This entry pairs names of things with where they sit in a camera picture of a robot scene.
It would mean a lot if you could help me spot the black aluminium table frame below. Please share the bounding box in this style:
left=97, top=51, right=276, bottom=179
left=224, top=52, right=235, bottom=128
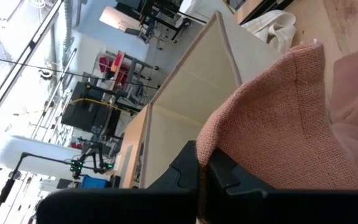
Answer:
left=232, top=0, right=295, bottom=26

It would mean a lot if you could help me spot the black equipment box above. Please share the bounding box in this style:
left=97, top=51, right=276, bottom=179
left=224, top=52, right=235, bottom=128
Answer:
left=61, top=81, right=122, bottom=133

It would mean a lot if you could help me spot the white checked towel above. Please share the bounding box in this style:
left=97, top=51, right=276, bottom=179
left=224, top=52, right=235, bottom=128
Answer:
left=241, top=9, right=298, bottom=55

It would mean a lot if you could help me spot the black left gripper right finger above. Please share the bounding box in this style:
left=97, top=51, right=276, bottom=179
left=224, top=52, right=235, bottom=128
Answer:
left=203, top=148, right=358, bottom=224

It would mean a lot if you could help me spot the black tripod stand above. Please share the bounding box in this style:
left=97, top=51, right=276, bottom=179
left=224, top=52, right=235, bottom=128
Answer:
left=0, top=151, right=75, bottom=224

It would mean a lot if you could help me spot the pink towel with pale stripes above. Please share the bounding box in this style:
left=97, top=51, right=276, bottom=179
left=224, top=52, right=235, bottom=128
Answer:
left=195, top=41, right=358, bottom=191

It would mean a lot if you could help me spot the beige fabric box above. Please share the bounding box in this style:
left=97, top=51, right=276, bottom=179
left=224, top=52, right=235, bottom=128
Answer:
left=116, top=10, right=284, bottom=190

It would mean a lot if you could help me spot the thin black pole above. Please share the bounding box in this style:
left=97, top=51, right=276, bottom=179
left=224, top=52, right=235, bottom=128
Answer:
left=0, top=54, right=160, bottom=91

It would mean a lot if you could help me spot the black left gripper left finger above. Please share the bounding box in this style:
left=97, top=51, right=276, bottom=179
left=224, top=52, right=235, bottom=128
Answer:
left=35, top=140, right=200, bottom=224

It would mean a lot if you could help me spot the blue bin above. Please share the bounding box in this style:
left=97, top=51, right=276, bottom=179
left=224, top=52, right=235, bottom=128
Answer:
left=80, top=174, right=110, bottom=190

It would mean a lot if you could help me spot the yellow cable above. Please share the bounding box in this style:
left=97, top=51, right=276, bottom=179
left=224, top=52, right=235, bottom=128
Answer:
left=72, top=97, right=137, bottom=115

